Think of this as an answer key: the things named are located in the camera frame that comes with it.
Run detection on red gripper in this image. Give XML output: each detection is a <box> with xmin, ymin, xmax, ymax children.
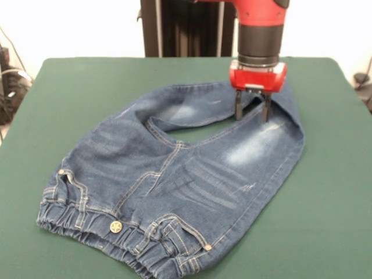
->
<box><xmin>228</xmin><ymin>60</ymin><xmax>288</xmax><ymax>123</ymax></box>

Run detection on blue denim jeans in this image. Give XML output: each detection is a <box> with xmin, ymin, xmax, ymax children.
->
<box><xmin>35</xmin><ymin>81</ymin><xmax>306</xmax><ymax>279</ymax></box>

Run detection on dark green table cloth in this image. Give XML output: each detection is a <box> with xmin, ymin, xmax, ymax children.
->
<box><xmin>0</xmin><ymin>56</ymin><xmax>372</xmax><ymax>279</ymax></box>

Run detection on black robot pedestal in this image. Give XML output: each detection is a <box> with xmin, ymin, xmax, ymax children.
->
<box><xmin>136</xmin><ymin>0</ymin><xmax>242</xmax><ymax>58</ymax></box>

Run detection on black floor plug with cables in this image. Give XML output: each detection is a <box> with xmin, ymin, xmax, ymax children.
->
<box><xmin>353</xmin><ymin>71</ymin><xmax>372</xmax><ymax>115</ymax></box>

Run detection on black equipment pile with cables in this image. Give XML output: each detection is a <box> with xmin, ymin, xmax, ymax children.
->
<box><xmin>0</xmin><ymin>45</ymin><xmax>33</xmax><ymax>126</ymax></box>

